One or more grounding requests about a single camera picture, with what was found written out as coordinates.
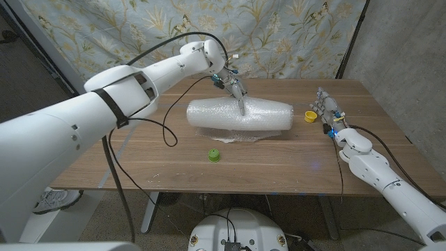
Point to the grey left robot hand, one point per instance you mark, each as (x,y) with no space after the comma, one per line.
(235,87)

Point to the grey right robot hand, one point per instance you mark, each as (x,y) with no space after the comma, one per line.
(327,109)

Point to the clear bubble wrap roll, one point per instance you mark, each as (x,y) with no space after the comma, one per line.
(216,116)

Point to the white domed robot base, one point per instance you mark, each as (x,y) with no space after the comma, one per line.
(238,226)

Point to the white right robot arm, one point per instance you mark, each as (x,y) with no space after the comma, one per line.
(400,191)

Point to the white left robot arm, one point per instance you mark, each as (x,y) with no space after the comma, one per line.
(52,146)

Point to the yellow bottle cap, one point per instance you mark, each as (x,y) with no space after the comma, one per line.
(311,117)

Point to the green bottle cap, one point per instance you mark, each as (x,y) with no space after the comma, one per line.
(214,155)

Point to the black backdrop stand pole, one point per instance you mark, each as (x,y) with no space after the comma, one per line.
(352,40)

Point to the floral printed backdrop cloth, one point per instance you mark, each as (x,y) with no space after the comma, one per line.
(296,35)

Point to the grey table leg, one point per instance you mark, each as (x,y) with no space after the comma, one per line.
(329,219)

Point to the black power brick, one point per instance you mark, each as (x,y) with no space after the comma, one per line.
(301,244)

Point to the white table leg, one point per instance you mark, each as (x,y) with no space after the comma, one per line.
(150,212)

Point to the grey hub box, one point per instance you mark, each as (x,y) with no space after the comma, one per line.
(232,246)

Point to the grey sneaker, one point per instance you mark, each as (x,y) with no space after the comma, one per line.
(57,200)

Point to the white robot torso edge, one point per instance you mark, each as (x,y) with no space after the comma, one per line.
(69,247)

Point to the grey corner post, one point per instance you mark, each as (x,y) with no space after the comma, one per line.
(48,47)

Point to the black wall fixture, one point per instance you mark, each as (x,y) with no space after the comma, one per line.
(7,36)

